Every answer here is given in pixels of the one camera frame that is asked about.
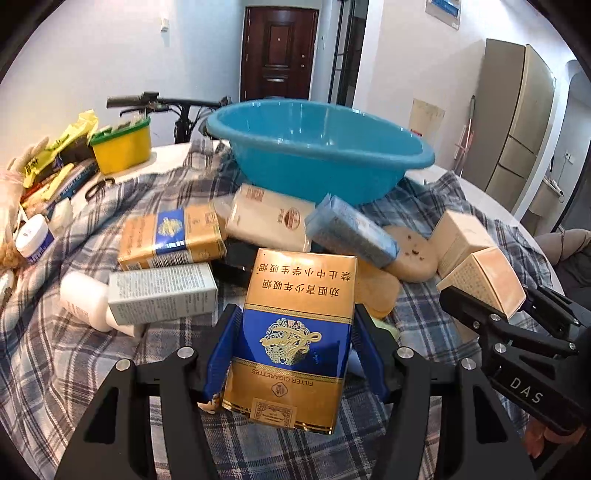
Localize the orange cream small box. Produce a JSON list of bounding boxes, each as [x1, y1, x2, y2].
[[437, 247, 526, 318]]

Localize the person right hand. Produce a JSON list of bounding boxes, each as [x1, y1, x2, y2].
[[523, 416, 586, 459]]

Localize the round tan wooden disc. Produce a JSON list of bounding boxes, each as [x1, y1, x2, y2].
[[384, 225, 439, 283]]

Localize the cream square box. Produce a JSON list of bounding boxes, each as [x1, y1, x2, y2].
[[429, 210, 497, 278]]

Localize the plaid blue shirt cloth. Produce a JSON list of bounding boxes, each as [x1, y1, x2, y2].
[[1, 143, 553, 479]]

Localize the blue tissue pack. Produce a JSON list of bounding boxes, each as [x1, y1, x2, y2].
[[304, 194, 400, 269]]

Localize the white plastic bottle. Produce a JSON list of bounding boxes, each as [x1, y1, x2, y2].
[[60, 271, 144, 339]]

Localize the grey white medicine box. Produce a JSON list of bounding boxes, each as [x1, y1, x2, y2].
[[108, 263, 217, 326]]

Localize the floral beige tumbler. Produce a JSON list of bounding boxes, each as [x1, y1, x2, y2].
[[409, 99, 446, 145]]

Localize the blue plastic basin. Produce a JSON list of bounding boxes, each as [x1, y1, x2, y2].
[[207, 99, 435, 206]]

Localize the black Zeesea box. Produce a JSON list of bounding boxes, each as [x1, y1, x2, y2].
[[211, 239, 259, 288]]

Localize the clear bag of nuts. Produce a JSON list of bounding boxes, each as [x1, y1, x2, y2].
[[0, 171, 23, 273]]

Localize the beige cigarette carton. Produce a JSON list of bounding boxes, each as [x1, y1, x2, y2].
[[225, 184, 315, 252]]

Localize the beige refrigerator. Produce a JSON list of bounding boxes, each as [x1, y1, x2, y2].
[[462, 39, 555, 211]]

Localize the white blue cream jar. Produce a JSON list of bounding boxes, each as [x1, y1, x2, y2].
[[15, 214, 54, 264]]

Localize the gold blue cigarette carton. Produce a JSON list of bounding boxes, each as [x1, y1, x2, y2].
[[118, 202, 226, 271]]

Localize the black scissors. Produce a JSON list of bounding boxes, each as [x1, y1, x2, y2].
[[84, 177, 115, 202]]

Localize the electrical panel box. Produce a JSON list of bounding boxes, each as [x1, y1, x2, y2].
[[425, 0, 462, 30]]

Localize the beige work glove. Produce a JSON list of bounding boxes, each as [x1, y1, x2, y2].
[[7, 136, 50, 188]]

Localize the yellow green container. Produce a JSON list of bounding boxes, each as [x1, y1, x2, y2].
[[89, 115, 151, 175]]

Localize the black framed glass door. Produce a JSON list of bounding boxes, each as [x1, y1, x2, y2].
[[328, 0, 369, 108]]

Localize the dark brown entrance door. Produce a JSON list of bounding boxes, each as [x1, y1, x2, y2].
[[239, 6, 320, 101]]

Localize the yellow plastic bag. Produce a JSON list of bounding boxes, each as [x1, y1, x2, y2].
[[30, 110, 98, 188]]

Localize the bicycle handlebar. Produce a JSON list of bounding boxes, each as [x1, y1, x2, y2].
[[106, 92, 231, 144]]

